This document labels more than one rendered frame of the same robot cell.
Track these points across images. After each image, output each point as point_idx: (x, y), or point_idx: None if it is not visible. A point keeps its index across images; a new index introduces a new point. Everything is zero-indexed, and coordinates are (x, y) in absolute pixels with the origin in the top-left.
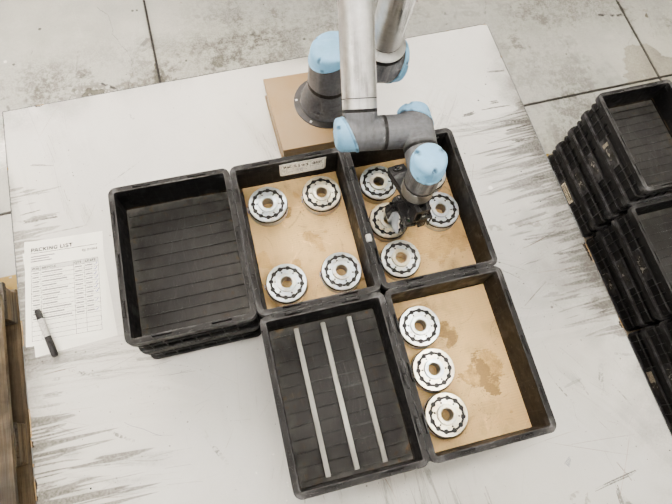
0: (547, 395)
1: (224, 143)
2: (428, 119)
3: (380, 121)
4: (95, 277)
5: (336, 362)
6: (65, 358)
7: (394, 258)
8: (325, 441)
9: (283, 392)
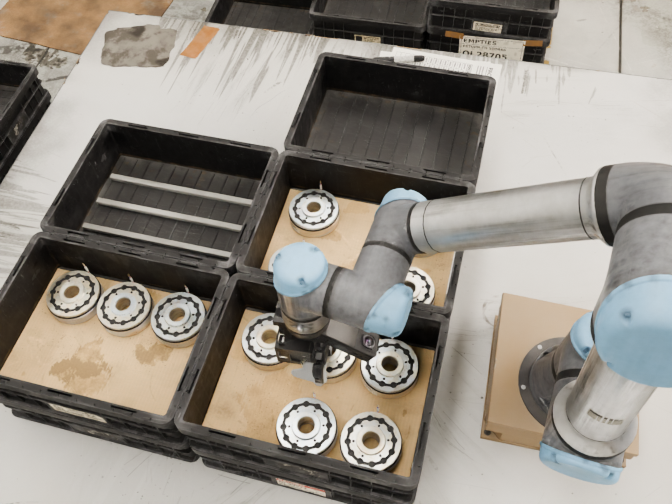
0: (16, 480)
1: (561, 264)
2: (367, 304)
3: (391, 238)
4: None
5: (204, 227)
6: None
7: (272, 327)
8: (141, 188)
9: (210, 173)
